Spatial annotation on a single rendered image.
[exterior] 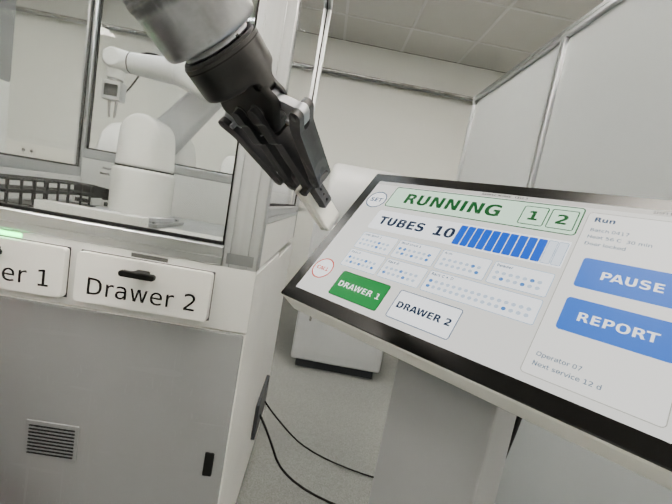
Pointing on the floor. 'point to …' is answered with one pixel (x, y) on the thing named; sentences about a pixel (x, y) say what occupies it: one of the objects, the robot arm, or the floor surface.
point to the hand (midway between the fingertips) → (318, 203)
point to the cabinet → (127, 405)
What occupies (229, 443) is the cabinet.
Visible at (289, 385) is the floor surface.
